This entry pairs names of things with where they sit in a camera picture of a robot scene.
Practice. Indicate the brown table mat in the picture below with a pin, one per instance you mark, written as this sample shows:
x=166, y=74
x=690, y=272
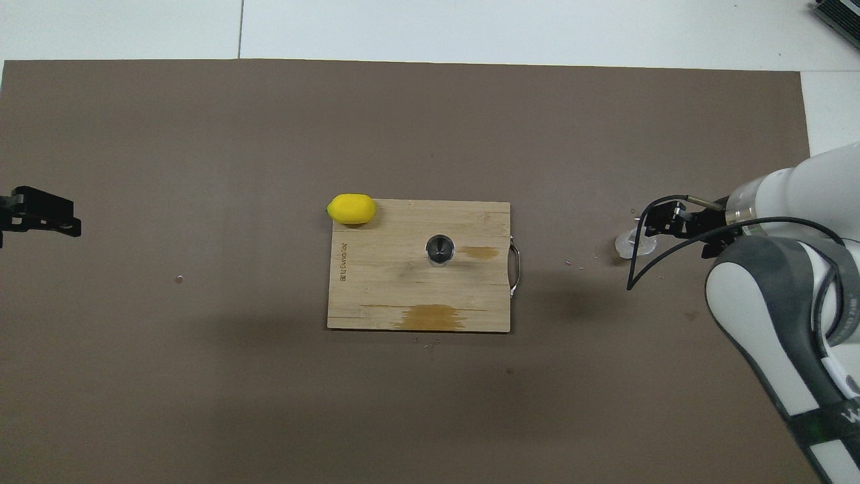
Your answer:
x=201, y=168

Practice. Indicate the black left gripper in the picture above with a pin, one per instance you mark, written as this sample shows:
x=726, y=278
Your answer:
x=5, y=218

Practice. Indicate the grey ribbed device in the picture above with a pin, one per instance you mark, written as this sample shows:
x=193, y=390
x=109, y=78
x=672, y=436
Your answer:
x=840, y=17

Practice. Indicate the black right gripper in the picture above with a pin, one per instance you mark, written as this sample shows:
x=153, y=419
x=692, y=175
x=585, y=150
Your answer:
x=705, y=220

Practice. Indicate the metal jigger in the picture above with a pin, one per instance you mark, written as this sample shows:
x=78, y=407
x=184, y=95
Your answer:
x=439, y=249

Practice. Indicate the yellow lemon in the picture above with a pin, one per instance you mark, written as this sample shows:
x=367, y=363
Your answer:
x=351, y=209

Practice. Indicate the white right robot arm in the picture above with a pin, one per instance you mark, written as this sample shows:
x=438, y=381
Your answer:
x=772, y=302

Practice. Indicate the clear plastic cup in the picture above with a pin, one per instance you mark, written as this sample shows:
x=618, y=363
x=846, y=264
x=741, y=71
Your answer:
x=631, y=245

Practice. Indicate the wooden cutting board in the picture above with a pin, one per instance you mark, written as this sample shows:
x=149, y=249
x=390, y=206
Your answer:
x=390, y=289

